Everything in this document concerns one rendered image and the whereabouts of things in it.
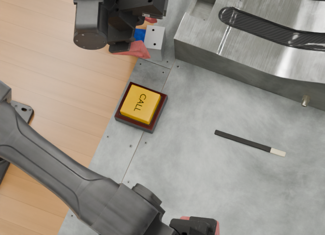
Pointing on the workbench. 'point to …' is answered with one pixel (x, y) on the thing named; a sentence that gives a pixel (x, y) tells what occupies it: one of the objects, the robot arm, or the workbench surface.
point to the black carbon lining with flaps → (262, 25)
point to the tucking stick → (250, 143)
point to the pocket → (201, 6)
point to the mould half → (258, 44)
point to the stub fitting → (305, 100)
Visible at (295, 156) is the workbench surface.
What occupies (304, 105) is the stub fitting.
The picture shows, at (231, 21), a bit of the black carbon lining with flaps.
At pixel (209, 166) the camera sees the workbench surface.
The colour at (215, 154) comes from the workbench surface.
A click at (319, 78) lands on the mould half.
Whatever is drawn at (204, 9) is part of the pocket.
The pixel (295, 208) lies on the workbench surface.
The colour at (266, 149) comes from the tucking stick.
